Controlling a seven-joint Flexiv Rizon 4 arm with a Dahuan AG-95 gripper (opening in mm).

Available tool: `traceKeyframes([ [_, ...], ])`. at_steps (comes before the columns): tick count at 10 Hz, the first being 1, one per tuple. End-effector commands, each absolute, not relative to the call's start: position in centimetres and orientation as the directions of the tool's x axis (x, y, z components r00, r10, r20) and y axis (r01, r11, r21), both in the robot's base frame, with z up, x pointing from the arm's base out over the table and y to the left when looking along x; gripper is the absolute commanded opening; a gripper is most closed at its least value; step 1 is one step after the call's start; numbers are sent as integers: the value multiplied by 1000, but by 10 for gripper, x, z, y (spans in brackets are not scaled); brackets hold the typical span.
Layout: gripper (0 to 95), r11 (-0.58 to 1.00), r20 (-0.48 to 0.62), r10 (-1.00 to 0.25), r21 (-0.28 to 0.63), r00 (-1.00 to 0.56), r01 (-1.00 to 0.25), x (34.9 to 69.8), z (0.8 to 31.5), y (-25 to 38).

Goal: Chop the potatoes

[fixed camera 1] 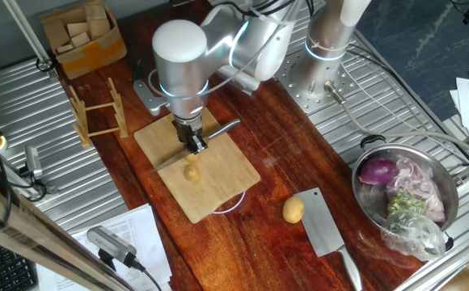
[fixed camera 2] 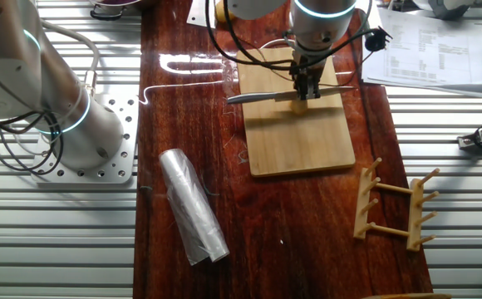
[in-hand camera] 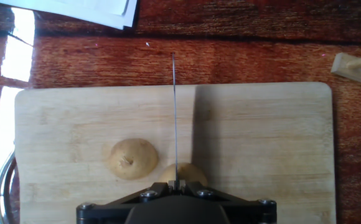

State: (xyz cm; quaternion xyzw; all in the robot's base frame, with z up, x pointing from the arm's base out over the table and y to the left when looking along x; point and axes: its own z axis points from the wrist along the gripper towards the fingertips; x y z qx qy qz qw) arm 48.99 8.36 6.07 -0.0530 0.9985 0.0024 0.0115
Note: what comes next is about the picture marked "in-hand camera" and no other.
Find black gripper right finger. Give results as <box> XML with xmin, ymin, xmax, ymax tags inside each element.
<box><xmin>179</xmin><ymin>179</ymin><xmax>277</xmax><ymax>224</ymax></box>

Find printed paper sheets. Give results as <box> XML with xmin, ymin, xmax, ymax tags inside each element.
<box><xmin>0</xmin><ymin>0</ymin><xmax>138</xmax><ymax>30</ymax></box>

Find bamboo cutting board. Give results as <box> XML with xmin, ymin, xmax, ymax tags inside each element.
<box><xmin>0</xmin><ymin>82</ymin><xmax>337</xmax><ymax>224</ymax></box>

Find wooden peg rack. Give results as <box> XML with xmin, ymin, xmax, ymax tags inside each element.
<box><xmin>330</xmin><ymin>0</ymin><xmax>361</xmax><ymax>90</ymax></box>

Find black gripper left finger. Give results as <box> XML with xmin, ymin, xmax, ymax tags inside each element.
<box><xmin>76</xmin><ymin>179</ymin><xmax>177</xmax><ymax>224</ymax></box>

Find small yellow potato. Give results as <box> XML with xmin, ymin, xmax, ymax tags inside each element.
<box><xmin>107</xmin><ymin>138</ymin><xmax>159</xmax><ymax>180</ymax></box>
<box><xmin>158</xmin><ymin>162</ymin><xmax>209</xmax><ymax>187</ymax></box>

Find steel kitchen knife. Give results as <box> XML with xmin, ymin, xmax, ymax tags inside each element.
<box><xmin>171</xmin><ymin>52</ymin><xmax>179</xmax><ymax>191</ymax></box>

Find dark red wooden board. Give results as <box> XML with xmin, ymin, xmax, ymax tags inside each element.
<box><xmin>0</xmin><ymin>0</ymin><xmax>361</xmax><ymax>224</ymax></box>

